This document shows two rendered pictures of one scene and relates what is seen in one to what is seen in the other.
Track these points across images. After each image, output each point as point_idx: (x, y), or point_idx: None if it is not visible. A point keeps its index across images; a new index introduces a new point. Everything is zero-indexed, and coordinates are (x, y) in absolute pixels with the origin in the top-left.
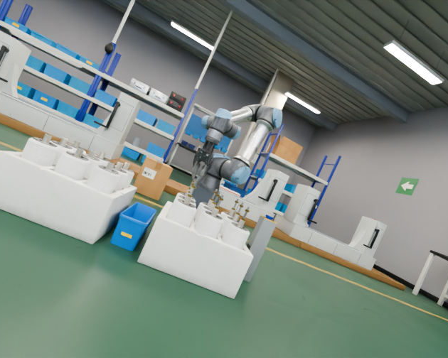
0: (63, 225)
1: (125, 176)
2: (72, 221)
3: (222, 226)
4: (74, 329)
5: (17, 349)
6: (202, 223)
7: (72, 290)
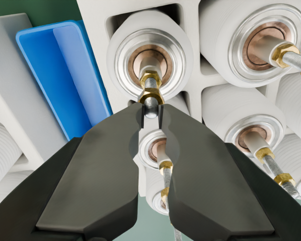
0: None
1: None
2: None
3: (286, 120)
4: (149, 217)
5: (139, 229)
6: None
7: None
